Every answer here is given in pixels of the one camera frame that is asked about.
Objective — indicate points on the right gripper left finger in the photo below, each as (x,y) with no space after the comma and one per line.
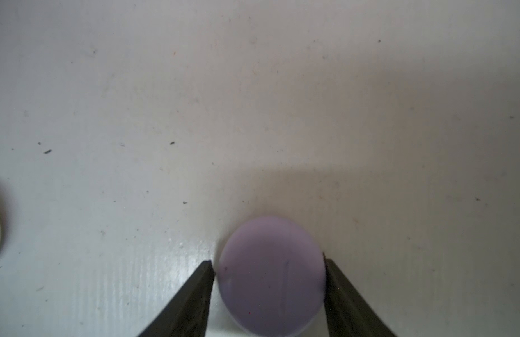
(187,312)

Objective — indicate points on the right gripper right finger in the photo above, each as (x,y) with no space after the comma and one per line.
(347,313)

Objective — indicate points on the purple round charging case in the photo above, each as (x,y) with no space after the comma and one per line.
(272,277)

